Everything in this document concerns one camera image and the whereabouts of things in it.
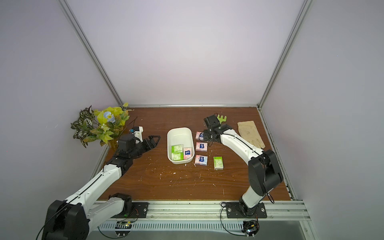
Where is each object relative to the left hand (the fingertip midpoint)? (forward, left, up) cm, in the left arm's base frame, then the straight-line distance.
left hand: (158, 138), depth 82 cm
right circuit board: (-39, -48, -18) cm, 64 cm away
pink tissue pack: (+11, -23, -14) cm, 29 cm away
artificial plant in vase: (+6, +32, +5) cm, 32 cm away
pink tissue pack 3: (-7, -25, -14) cm, 29 cm away
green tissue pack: (-8, -35, -15) cm, 39 cm away
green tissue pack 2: (+1, -9, -13) cm, 16 cm away
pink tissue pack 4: (-2, -16, -13) cm, 21 cm away
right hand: (+7, -29, -4) cm, 30 cm away
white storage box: (+12, -10, -16) cm, 23 cm away
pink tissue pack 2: (+3, -24, -14) cm, 28 cm away
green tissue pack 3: (-4, -10, -14) cm, 17 cm away
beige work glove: (+16, -58, -15) cm, 62 cm away
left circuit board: (-39, +14, -19) cm, 45 cm away
